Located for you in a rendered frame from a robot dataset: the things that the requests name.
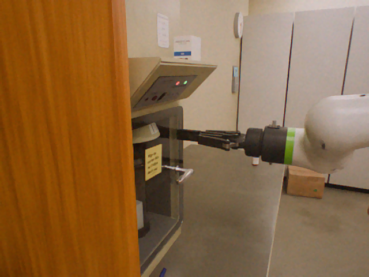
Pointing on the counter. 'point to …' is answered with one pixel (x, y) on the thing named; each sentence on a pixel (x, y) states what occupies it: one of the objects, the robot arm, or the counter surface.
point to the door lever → (183, 175)
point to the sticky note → (153, 161)
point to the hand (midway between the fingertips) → (188, 135)
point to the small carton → (187, 47)
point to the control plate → (161, 84)
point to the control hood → (134, 63)
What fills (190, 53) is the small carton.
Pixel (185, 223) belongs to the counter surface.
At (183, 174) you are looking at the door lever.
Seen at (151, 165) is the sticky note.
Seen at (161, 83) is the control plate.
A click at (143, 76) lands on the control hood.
